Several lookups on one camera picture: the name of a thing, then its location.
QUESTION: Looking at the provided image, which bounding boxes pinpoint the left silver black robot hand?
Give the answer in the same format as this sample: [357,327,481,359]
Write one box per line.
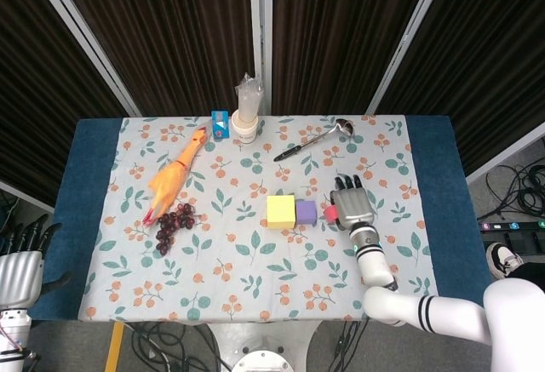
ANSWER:
[0,213,73,310]

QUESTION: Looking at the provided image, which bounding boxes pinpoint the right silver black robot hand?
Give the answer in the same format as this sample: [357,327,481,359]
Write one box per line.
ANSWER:
[325,174,378,232]

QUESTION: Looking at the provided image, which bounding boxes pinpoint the purple cube block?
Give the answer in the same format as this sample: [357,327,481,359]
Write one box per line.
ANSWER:
[295,199,318,226]

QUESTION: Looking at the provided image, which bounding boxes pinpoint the large yellow foam cube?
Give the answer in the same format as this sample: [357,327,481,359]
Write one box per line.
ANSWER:
[266,194,298,231]

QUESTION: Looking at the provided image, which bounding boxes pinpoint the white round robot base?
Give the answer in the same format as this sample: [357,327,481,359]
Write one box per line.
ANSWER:
[232,348,297,372]

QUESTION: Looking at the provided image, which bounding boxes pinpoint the yellow floor tape strip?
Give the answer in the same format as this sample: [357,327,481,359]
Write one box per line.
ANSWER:
[104,322,125,372]

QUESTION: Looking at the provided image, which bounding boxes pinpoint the floral leaf print tablecloth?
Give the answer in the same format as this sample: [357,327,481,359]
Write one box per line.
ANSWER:
[77,114,443,323]

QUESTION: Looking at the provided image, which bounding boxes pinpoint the white paper cup stack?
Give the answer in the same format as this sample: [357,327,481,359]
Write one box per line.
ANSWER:
[231,109,260,145]

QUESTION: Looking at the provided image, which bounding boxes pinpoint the blue table cover cloth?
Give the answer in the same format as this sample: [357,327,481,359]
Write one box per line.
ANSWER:
[29,115,495,323]

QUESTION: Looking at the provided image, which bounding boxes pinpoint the plastic-wrapped cup sleeve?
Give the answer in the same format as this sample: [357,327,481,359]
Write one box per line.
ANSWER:
[235,72,264,123]

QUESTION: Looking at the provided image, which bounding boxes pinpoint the small blue carton box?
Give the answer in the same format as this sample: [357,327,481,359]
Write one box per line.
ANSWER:
[210,110,232,140]

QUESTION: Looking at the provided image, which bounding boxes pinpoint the white black sneaker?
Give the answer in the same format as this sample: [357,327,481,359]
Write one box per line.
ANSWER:
[485,242,525,281]

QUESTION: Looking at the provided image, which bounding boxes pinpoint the black power strip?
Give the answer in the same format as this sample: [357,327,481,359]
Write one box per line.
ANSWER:
[479,220,545,233]

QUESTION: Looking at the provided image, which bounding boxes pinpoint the dark red grape bunch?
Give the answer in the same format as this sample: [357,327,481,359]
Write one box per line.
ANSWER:
[155,203,199,257]

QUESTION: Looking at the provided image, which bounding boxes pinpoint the dark brown curtain panel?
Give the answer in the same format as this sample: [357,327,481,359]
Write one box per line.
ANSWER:
[376,0,545,177]
[0,0,131,208]
[271,0,436,117]
[49,0,257,117]

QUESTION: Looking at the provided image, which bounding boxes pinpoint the orange rubber chicken toy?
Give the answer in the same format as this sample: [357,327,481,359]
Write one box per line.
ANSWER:
[142,127,210,229]

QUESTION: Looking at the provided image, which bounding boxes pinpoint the black trouser leg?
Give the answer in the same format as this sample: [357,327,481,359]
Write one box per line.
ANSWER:
[506,260,545,293]

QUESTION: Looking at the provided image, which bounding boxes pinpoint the steel ladle black handle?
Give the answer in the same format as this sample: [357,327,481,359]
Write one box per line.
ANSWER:
[272,117,354,163]

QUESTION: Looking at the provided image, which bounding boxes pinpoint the black cables under table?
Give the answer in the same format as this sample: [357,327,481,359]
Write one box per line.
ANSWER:
[126,321,225,372]

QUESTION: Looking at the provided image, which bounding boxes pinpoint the black cable bundle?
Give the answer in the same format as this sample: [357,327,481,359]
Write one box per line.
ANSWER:
[485,163,545,216]

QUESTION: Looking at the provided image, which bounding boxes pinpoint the grey aluminium frame post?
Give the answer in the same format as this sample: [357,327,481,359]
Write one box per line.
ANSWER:
[23,0,142,117]
[364,0,447,116]
[248,0,274,117]

